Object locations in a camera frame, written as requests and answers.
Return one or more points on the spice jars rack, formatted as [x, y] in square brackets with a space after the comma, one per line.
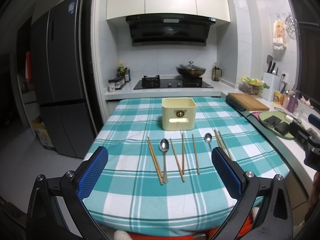
[116, 84]

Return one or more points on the fruit basket with bag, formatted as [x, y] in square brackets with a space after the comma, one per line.
[252, 86]

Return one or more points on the sauce bottles group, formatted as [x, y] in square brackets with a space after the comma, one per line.
[124, 71]

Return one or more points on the black gas stove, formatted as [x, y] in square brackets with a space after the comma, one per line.
[156, 82]

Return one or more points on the wooden cutting board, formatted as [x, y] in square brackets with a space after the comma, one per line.
[249, 102]

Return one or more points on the large steel spoon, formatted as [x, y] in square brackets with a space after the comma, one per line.
[164, 147]

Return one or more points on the black mat under board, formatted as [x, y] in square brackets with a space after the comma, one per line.
[233, 103]

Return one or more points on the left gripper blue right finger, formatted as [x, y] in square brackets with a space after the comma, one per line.
[230, 173]

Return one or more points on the hanging noodle bag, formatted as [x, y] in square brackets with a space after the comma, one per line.
[279, 35]

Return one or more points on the cardboard box on floor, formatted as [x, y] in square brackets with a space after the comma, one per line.
[41, 132]

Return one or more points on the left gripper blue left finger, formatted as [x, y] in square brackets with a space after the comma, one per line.
[89, 172]

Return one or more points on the black smartphone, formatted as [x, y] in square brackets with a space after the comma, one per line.
[272, 121]
[282, 128]

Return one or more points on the black refrigerator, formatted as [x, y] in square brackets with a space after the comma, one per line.
[49, 50]

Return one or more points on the wok with glass lid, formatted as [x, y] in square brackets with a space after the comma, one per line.
[190, 70]

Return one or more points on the green tray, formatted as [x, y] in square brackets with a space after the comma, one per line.
[284, 118]

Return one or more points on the dark glass kettle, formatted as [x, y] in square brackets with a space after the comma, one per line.
[216, 74]

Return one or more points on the white knife block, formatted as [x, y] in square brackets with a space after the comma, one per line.
[272, 81]

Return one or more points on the cream utensil holder box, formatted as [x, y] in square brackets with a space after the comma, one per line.
[178, 114]

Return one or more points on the black range hood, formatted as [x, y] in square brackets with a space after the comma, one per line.
[169, 29]

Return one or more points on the teal plaid tablecloth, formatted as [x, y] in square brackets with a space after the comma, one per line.
[128, 195]

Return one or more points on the purple cup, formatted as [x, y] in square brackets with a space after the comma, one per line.
[293, 103]

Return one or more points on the small steel spoon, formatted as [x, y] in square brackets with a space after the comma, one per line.
[208, 139]

